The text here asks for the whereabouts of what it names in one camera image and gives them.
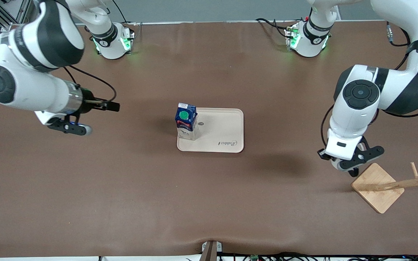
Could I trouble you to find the blue milk carton green cap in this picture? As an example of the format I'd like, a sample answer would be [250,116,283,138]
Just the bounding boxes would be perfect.
[175,103,198,141]

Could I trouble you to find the wooden cup rack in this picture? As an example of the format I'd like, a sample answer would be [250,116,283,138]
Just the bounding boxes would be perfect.
[351,162,418,214]

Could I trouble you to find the brown table cover mat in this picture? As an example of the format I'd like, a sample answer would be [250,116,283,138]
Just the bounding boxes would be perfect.
[0,21,418,258]

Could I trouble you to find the beige plastic tray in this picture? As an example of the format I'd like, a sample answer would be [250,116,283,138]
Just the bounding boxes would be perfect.
[177,108,245,153]

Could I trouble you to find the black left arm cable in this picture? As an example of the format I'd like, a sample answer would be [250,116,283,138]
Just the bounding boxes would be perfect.
[320,22,418,149]

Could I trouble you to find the black base power cable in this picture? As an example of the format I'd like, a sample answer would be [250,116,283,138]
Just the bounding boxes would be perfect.
[113,0,137,26]
[255,17,293,40]

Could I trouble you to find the aluminium frame profile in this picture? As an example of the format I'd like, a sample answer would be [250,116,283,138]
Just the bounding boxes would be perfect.
[0,0,37,31]

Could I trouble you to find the brown camera mount post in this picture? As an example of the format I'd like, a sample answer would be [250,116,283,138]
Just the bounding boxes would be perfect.
[201,240,222,261]

